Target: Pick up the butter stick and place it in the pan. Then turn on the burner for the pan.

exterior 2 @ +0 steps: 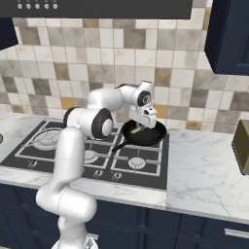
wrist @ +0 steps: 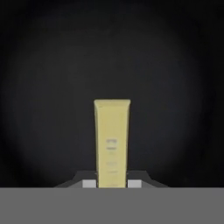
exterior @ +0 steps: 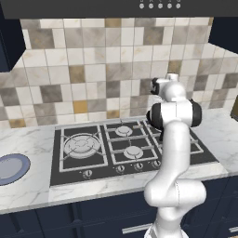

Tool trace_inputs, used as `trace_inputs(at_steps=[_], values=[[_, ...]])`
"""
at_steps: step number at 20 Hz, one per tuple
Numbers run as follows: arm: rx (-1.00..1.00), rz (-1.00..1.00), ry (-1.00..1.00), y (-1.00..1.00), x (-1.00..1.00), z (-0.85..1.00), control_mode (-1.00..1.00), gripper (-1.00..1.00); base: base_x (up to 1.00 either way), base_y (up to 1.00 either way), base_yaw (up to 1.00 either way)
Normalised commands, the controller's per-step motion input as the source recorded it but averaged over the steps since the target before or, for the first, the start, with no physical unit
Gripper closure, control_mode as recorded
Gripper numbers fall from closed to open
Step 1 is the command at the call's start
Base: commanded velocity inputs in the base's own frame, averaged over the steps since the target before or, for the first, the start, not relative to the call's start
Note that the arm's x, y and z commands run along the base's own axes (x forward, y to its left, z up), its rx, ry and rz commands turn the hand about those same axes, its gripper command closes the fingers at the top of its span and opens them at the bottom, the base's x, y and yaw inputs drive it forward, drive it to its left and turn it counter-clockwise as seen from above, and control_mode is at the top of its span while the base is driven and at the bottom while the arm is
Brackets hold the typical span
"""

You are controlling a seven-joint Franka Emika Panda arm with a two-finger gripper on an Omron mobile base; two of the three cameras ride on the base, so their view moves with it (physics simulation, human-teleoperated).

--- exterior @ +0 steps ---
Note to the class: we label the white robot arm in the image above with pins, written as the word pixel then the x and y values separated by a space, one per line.
pixel 175 148

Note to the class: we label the hob knob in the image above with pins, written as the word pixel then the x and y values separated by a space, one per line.
pixel 120 169
pixel 156 164
pixel 87 174
pixel 139 166

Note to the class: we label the black gas hob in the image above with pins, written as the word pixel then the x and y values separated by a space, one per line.
pixel 93 167

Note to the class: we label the dark blue drawer front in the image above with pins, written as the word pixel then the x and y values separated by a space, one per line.
pixel 108 217

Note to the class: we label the brown object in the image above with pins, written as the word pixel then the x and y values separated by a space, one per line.
pixel 235 108

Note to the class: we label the dark grey range hood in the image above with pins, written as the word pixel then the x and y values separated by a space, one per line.
pixel 77 7

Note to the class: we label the blue grey plate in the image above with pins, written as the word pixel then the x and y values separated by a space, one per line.
pixel 10 169

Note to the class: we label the dark blue cupboard door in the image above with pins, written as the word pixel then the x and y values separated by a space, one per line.
pixel 217 204
pixel 37 224

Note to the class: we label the dark blue wall cupboard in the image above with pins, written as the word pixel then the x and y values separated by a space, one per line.
pixel 9 43
pixel 224 34

